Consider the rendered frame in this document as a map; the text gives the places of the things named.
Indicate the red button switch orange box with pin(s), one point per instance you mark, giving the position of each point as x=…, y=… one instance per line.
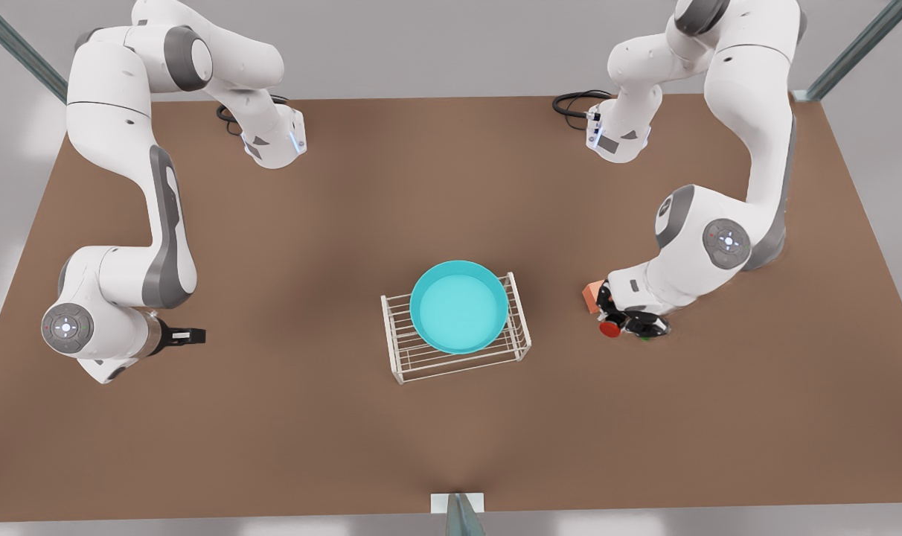
x=594, y=304

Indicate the turquoise round plate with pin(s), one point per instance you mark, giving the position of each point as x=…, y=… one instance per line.
x=459, y=307

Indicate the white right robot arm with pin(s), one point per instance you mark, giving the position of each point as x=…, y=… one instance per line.
x=123, y=141

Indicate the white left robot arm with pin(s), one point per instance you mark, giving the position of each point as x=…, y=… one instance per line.
x=749, y=119

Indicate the silver frame post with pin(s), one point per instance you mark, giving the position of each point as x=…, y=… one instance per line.
x=19, y=46
x=462, y=515
x=856, y=50

